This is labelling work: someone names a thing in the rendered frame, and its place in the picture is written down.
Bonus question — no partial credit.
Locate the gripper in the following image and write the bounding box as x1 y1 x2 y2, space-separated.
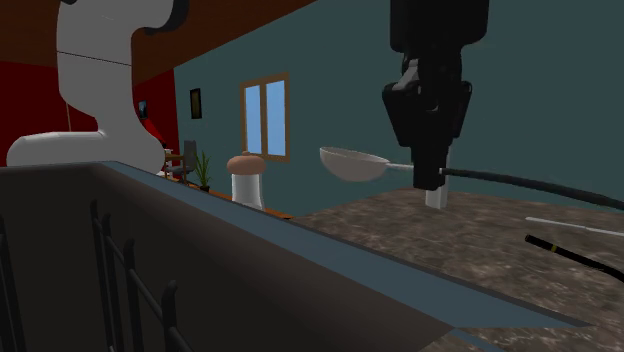
381 0 491 192

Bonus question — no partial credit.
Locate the black pen with yellow band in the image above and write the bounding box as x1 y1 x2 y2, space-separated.
524 233 624 284

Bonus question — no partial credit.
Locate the white grinder with tan cap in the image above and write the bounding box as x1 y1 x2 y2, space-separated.
225 150 268 212

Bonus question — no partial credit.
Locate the grey ladle with black handle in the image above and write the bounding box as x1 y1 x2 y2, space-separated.
319 146 624 212

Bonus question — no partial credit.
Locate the black wire dish rack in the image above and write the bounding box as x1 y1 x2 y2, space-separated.
0 198 196 352

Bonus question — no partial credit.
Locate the white slim utensil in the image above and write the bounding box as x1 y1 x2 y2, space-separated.
524 216 624 239

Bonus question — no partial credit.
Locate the green potted plant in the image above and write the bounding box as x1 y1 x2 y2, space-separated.
194 150 214 193

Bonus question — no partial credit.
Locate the white upright block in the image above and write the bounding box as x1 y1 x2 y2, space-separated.
424 146 451 211

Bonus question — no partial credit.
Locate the dark framed wall picture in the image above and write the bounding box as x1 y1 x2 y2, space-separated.
188 87 204 121

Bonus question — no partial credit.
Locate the wooden framed window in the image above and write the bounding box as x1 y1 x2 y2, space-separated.
238 72 292 164

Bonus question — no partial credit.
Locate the grey chair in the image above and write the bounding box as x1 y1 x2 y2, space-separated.
164 139 199 186

